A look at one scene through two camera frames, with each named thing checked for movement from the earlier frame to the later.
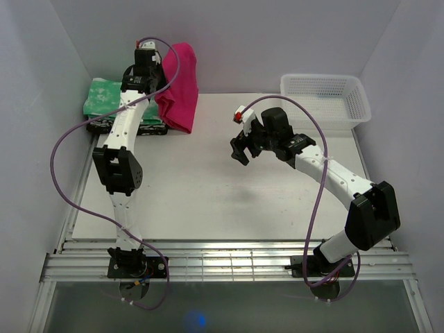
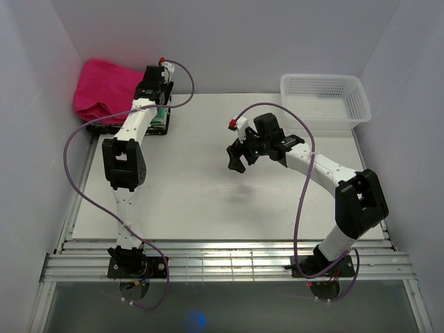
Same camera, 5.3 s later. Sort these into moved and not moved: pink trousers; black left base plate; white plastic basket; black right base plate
Moved: pink trousers
Not moved: white plastic basket; black right base plate; black left base plate
